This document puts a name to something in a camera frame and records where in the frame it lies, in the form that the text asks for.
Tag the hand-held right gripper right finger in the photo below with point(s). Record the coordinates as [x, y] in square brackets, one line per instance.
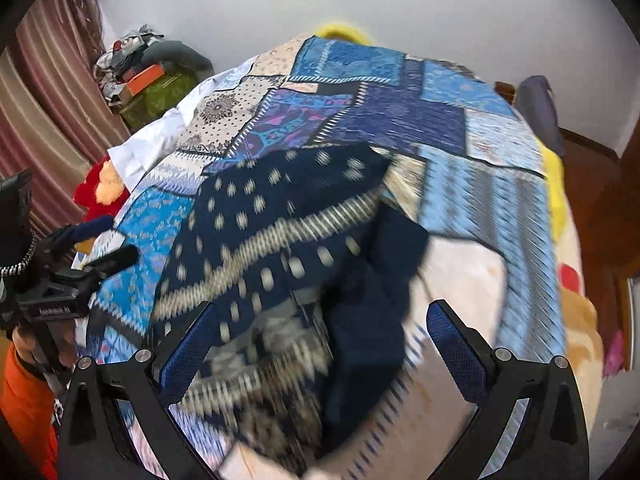
[452, 355]

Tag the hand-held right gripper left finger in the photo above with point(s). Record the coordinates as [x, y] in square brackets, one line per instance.
[186, 355]

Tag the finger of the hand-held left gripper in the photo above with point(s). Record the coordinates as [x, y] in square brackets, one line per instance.
[112, 260]
[95, 225]

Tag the blue patchwork garment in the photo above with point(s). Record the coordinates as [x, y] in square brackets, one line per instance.
[390, 110]

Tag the person's left forearm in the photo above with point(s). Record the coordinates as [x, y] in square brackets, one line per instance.
[25, 410]

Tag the pile of clothes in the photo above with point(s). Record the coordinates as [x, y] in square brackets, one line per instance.
[120, 55]

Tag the person's left hand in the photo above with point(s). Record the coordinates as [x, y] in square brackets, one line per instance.
[66, 342]

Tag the red orange plush blanket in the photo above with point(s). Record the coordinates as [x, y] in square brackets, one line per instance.
[100, 182]

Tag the cream orange printed blanket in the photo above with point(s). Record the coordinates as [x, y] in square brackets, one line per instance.
[470, 280]

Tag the white sheet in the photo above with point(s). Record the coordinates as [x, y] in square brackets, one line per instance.
[160, 135]

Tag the striped pink curtain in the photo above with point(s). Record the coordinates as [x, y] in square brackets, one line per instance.
[50, 110]

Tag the green patterned box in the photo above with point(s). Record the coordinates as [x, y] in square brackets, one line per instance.
[160, 100]

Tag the orange box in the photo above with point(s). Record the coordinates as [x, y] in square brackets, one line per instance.
[145, 79]

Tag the pink object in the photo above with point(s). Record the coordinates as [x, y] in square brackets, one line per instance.
[614, 352]

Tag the grey cloth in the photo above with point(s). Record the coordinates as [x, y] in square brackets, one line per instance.
[182, 55]

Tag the grey bag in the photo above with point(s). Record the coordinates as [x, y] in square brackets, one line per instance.
[539, 110]

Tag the yellow fleece blanket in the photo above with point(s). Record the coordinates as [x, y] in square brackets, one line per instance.
[345, 31]

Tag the wooden bed frame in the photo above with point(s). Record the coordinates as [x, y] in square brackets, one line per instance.
[505, 91]

